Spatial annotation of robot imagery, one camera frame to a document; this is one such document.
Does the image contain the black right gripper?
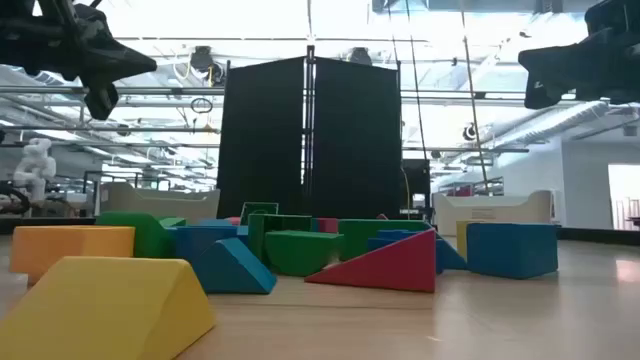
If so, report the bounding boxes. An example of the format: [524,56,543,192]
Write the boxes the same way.
[518,0,640,110]

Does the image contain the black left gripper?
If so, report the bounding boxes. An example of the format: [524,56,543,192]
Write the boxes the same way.
[0,0,158,121]

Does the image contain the grey plastic bin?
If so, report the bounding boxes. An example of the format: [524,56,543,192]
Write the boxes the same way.
[99,182,221,225]

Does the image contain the green rounded-corner block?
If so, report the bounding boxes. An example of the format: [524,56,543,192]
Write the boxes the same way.
[95,212,171,259]

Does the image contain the blue cube block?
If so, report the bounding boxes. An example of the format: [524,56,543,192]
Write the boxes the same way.
[465,222,559,280]

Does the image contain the yellow rectangular block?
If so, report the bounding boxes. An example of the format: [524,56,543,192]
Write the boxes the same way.
[455,220,471,260]

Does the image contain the blue wedge block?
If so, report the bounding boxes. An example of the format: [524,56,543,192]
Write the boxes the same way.
[192,237,278,295]
[435,234,468,272]

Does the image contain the green hollow studded brick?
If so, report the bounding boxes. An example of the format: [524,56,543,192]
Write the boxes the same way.
[248,213,314,262]

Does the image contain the yellow sloped block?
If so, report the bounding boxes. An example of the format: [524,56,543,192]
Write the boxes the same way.
[0,255,217,360]

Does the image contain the red triangular block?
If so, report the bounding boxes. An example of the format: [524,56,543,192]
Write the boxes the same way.
[304,228,437,294]

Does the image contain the green half-cylinder block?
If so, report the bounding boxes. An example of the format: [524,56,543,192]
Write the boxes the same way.
[264,230,345,278]

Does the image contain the white humanoid robot figure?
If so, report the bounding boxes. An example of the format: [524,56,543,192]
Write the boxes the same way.
[12,138,57,202]

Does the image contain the white plastic bin with label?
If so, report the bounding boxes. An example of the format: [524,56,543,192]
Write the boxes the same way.
[432,189,555,237]

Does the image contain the black folding partition screen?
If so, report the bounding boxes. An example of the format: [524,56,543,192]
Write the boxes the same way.
[215,45,404,221]

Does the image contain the yellow hanging cable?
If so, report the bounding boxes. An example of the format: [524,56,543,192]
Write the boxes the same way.
[459,0,491,195]

